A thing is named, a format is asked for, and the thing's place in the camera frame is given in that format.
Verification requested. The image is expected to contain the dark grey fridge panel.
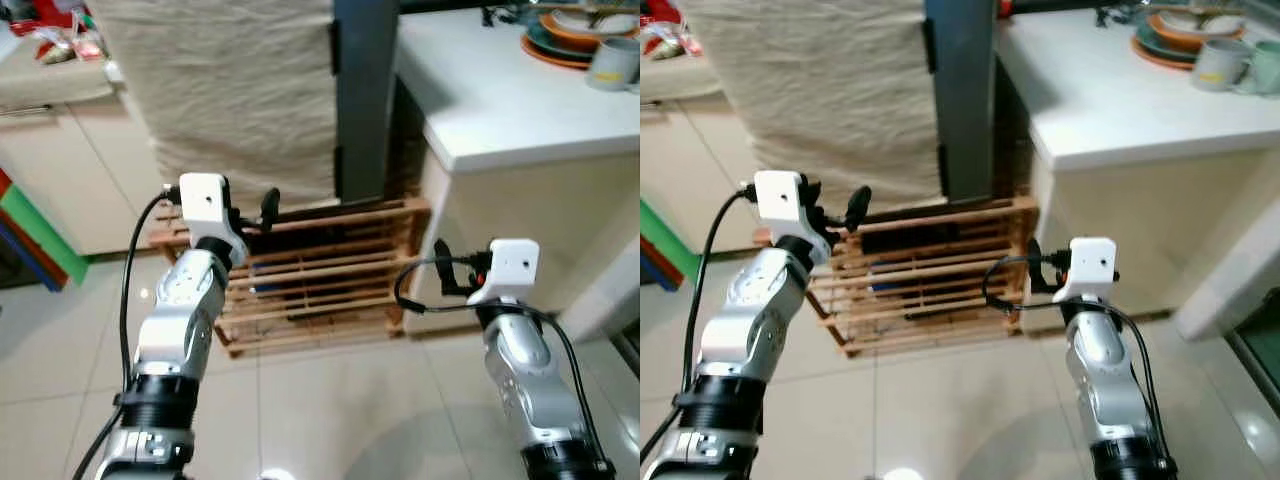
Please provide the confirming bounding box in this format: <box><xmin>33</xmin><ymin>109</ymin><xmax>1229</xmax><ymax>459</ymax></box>
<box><xmin>924</xmin><ymin>0</ymin><xmax>999</xmax><ymax>205</ymax></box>
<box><xmin>332</xmin><ymin>0</ymin><xmax>403</xmax><ymax>204</ymax></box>

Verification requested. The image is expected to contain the wooden slatted crate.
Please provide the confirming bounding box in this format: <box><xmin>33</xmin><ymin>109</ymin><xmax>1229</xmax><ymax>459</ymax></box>
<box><xmin>755</xmin><ymin>196</ymin><xmax>1042</xmax><ymax>359</ymax></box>
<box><xmin>150</xmin><ymin>197</ymin><xmax>432</xmax><ymax>359</ymax></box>

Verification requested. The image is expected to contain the large beige hanging cloth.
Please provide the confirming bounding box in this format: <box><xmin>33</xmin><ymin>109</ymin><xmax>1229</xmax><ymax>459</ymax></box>
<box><xmin>88</xmin><ymin>0</ymin><xmax>343</xmax><ymax>213</ymax></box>
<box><xmin>678</xmin><ymin>0</ymin><xmax>947</xmax><ymax>208</ymax></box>

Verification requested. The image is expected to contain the cream kitchen cabinet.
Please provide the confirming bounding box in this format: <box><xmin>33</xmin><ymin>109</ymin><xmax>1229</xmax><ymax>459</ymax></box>
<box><xmin>0</xmin><ymin>92</ymin><xmax>167</xmax><ymax>257</ymax></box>
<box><xmin>640</xmin><ymin>94</ymin><xmax>773</xmax><ymax>247</ymax></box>

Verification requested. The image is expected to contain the white counter block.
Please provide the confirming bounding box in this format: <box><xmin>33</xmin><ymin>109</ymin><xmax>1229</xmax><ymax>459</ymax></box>
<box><xmin>394</xmin><ymin>8</ymin><xmax>641</xmax><ymax>343</ymax></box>
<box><xmin>994</xmin><ymin>8</ymin><xmax>1280</xmax><ymax>343</ymax></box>

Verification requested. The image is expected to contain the green board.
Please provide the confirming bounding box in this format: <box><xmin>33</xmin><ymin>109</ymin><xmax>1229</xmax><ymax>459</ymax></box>
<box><xmin>640</xmin><ymin>196</ymin><xmax>692</xmax><ymax>283</ymax></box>
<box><xmin>0</xmin><ymin>183</ymin><xmax>91</xmax><ymax>287</ymax></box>

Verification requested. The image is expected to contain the blue board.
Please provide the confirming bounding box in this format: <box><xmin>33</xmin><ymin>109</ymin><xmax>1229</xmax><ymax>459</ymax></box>
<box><xmin>640</xmin><ymin>234</ymin><xmax>687</xmax><ymax>294</ymax></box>
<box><xmin>0</xmin><ymin>214</ymin><xmax>67</xmax><ymax>293</ymax></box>

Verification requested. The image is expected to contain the colourful snack packet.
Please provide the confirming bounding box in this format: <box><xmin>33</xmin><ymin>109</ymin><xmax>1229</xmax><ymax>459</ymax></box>
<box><xmin>33</xmin><ymin>27</ymin><xmax>107</xmax><ymax>67</ymax></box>
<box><xmin>644</xmin><ymin>21</ymin><xmax>717</xmax><ymax>62</ymax></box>

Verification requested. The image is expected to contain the teal plate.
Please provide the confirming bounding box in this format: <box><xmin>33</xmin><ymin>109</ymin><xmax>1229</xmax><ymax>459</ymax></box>
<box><xmin>1134</xmin><ymin>24</ymin><xmax>1203</xmax><ymax>65</ymax></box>
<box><xmin>522</xmin><ymin>24</ymin><xmax>601</xmax><ymax>65</ymax></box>

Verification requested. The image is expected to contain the grey mug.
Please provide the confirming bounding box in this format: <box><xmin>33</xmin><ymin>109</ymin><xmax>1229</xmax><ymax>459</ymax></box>
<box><xmin>1191</xmin><ymin>39</ymin><xmax>1253</xmax><ymax>93</ymax></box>
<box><xmin>586</xmin><ymin>37</ymin><xmax>641</xmax><ymax>93</ymax></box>

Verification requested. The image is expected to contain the white bowl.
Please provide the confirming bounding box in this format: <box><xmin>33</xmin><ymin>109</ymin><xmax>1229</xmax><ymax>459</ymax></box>
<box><xmin>550</xmin><ymin>4</ymin><xmax>641</xmax><ymax>37</ymax></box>
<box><xmin>1160</xmin><ymin>4</ymin><xmax>1243</xmax><ymax>37</ymax></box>

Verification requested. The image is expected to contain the light green mug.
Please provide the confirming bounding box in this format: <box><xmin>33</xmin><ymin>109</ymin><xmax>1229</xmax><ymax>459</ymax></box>
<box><xmin>1235</xmin><ymin>40</ymin><xmax>1280</xmax><ymax>97</ymax></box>

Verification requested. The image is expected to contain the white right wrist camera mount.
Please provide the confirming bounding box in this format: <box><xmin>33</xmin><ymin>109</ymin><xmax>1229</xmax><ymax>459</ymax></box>
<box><xmin>467</xmin><ymin>238</ymin><xmax>541</xmax><ymax>307</ymax></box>
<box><xmin>1052</xmin><ymin>236</ymin><xmax>1119</xmax><ymax>305</ymax></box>

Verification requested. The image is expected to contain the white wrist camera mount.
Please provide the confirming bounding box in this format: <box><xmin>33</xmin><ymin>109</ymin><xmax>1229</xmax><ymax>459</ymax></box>
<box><xmin>752</xmin><ymin>170</ymin><xmax>831</xmax><ymax>267</ymax></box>
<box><xmin>467</xmin><ymin>238</ymin><xmax>541</xmax><ymax>307</ymax></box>
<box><xmin>178</xmin><ymin>172</ymin><xmax>249</xmax><ymax>265</ymax></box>
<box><xmin>1052</xmin><ymin>236</ymin><xmax>1119</xmax><ymax>305</ymax></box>

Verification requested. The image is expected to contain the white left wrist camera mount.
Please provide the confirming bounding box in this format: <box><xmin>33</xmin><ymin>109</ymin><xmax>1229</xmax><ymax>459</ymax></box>
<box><xmin>178</xmin><ymin>172</ymin><xmax>249</xmax><ymax>265</ymax></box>
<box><xmin>752</xmin><ymin>170</ymin><xmax>831</xmax><ymax>267</ymax></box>

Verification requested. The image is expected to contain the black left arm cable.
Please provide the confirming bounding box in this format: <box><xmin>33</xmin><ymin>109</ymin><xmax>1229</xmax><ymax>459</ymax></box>
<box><xmin>72</xmin><ymin>188</ymin><xmax>183</xmax><ymax>480</ymax></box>
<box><xmin>640</xmin><ymin>186</ymin><xmax>757</xmax><ymax>473</ymax></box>

